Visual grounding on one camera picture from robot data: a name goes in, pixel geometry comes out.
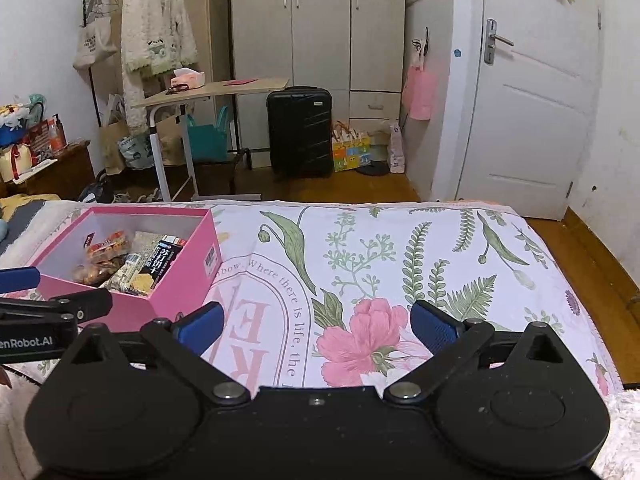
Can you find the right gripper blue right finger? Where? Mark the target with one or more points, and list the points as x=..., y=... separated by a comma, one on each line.
x=453, y=345

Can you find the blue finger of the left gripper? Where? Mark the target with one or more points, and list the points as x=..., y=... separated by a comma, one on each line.
x=17, y=279

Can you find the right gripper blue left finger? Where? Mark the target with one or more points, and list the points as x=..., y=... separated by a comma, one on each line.
x=179, y=345

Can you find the black soda cracker packet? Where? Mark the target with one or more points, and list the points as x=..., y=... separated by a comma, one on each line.
x=157, y=266

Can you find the clear mixed nuts bag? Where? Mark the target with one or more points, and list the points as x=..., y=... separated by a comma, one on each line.
x=103, y=260

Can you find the white bedroom door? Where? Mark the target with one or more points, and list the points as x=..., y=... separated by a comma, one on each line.
x=534, y=103

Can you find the person's left hand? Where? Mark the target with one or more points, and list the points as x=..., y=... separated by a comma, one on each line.
x=4, y=378

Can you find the pink cardboard box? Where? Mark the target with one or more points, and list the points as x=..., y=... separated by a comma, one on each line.
x=182, y=289

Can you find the wooden nightstand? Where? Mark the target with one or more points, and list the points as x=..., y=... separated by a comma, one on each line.
x=66, y=178

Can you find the floral bedspread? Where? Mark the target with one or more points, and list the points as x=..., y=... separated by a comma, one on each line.
x=317, y=302

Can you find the cream gift box red ribbon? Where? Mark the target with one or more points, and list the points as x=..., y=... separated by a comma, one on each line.
x=15, y=160

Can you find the orange drink bottle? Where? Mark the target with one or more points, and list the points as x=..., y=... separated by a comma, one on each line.
x=57, y=137

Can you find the blue flower basket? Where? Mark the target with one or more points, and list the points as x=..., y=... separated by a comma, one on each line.
x=13, y=120

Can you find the brown paper bag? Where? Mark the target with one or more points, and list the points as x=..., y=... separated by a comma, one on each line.
x=109, y=136

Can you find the white printed plastic bag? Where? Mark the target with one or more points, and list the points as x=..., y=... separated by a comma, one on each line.
x=395, y=150

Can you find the teal shopping bag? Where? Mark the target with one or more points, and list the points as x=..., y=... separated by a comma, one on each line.
x=209, y=143

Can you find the colourful gift bag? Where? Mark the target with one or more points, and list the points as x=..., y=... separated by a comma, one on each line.
x=350, y=148

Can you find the wooden rolling side table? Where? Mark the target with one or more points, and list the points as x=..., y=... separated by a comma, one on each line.
x=201, y=99

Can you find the pink hanging bag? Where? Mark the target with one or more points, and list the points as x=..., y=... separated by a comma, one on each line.
x=418, y=96

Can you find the black hard-shell suitcase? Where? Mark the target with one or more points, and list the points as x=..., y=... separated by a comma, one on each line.
x=300, y=132

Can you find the pink tissue box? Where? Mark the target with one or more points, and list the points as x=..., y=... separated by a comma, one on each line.
x=187, y=79

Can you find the red booklet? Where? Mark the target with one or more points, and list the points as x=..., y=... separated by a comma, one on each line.
x=239, y=82

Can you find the canvas tote bag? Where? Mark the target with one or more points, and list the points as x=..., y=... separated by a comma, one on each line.
x=95, y=42

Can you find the cream knitted cardigan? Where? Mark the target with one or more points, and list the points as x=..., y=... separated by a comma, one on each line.
x=156, y=37

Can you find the white wardrobe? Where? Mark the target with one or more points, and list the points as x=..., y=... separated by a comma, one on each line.
x=352, y=48

